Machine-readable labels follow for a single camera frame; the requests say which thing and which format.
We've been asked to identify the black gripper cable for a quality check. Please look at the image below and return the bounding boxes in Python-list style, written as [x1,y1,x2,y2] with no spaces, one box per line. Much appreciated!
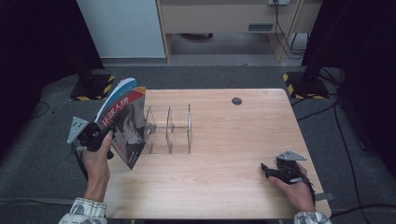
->
[73,148,90,181]

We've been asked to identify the thin black floor cable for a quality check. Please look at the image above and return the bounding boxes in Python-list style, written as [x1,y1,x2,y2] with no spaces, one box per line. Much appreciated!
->
[30,100,51,119]

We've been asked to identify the person's right hand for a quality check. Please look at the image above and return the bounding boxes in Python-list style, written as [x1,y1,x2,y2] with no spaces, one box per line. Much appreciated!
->
[268,162,316,213]

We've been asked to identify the black curtain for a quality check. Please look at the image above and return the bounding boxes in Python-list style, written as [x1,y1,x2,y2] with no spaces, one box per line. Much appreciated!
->
[0,0,106,157]
[301,0,396,179]

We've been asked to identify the striped black stand base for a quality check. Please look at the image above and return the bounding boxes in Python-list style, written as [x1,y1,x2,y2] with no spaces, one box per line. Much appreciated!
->
[281,70,331,101]
[69,73,116,102]

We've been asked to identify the beige wooden desk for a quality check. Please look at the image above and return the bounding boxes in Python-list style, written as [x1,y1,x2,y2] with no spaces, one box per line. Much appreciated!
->
[155,0,323,63]

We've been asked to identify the magazine with portrait cover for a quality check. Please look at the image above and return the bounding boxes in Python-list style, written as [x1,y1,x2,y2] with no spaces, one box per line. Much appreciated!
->
[93,77,148,171]

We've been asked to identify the white cabinet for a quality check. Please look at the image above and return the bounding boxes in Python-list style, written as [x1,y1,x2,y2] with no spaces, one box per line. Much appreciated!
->
[76,0,166,59]

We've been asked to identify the person's left hand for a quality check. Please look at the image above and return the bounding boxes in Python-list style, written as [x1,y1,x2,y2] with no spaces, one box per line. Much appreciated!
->
[80,130,114,188]

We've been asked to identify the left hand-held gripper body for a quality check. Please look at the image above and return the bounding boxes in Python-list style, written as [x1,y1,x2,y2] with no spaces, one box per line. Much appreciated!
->
[66,116,115,161]

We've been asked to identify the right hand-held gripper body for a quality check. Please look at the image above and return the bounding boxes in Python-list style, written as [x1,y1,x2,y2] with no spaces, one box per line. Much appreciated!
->
[263,150,309,185]

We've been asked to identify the black hanging cables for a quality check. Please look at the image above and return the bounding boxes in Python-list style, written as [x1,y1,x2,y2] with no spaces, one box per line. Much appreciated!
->
[273,2,309,61]

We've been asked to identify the clear acrylic divider rack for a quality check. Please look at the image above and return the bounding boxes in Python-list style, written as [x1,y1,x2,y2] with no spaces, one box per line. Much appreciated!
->
[141,103,193,155]

